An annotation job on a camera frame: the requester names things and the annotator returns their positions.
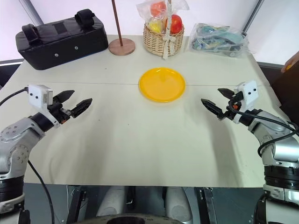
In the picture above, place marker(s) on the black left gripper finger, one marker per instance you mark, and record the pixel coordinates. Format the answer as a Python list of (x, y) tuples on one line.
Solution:
[(80, 107), (66, 95)]

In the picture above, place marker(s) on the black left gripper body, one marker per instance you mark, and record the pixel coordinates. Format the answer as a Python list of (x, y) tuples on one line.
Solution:
[(59, 112)]

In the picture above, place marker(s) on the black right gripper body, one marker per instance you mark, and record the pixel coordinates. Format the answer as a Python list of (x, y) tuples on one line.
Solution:
[(233, 109)]

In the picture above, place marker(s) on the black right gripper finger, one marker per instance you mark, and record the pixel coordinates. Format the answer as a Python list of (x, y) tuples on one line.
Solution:
[(213, 107), (227, 93)]

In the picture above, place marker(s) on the yellow object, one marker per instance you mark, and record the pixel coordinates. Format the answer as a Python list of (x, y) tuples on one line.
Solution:
[(286, 68)]

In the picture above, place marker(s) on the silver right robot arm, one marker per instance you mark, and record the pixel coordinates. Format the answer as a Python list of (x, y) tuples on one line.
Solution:
[(278, 142)]

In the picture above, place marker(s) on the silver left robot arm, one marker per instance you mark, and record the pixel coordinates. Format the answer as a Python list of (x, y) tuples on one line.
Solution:
[(16, 137)]

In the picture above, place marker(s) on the yellow plastic plate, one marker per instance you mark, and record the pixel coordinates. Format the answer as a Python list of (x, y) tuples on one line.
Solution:
[(161, 85)]

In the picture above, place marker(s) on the red apple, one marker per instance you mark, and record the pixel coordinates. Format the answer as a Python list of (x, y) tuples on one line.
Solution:
[(176, 23)]

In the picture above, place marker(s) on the orange round fruit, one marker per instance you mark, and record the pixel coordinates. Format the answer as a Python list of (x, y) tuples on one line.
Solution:
[(157, 9)]

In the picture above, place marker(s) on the clear plastic fruit bag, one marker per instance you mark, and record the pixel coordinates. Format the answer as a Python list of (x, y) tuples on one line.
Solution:
[(144, 9)]

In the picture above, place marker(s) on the person's bare hand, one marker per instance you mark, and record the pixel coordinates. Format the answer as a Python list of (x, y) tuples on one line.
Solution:
[(294, 61)]

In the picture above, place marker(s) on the black padded bag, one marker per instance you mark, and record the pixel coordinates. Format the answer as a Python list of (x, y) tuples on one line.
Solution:
[(63, 44)]

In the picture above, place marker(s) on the clear bag of blue toys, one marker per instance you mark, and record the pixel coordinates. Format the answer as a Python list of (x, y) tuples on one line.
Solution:
[(217, 39)]

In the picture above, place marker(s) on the black side table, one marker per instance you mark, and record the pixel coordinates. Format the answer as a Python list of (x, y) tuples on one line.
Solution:
[(8, 72)]

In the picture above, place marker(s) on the wooden stand with round base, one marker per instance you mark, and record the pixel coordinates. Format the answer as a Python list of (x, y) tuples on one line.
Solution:
[(122, 47)]

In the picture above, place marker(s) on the cream tassel bow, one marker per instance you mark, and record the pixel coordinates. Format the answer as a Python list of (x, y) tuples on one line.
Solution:
[(168, 45)]

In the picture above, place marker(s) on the grey metal pole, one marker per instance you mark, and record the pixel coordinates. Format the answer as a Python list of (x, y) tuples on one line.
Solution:
[(252, 15)]

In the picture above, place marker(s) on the woven wicker basket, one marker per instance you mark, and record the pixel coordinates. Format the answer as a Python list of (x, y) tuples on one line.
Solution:
[(154, 43)]

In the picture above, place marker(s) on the white robot leg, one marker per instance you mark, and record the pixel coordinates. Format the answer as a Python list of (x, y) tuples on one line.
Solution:
[(111, 200), (177, 203)]

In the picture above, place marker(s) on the dark rounded robot torso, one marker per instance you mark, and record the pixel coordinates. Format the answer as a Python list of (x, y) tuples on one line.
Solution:
[(130, 219)]

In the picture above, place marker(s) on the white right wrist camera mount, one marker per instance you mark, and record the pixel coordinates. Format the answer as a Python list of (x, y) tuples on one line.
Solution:
[(248, 91)]

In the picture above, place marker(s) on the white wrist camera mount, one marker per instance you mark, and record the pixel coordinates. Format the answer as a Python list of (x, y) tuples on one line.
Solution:
[(248, 91), (37, 93)]

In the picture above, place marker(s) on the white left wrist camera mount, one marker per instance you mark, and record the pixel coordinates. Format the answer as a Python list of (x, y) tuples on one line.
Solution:
[(37, 93)]

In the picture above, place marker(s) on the black table frame strut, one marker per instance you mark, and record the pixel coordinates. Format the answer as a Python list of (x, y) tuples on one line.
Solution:
[(208, 205), (77, 203)]

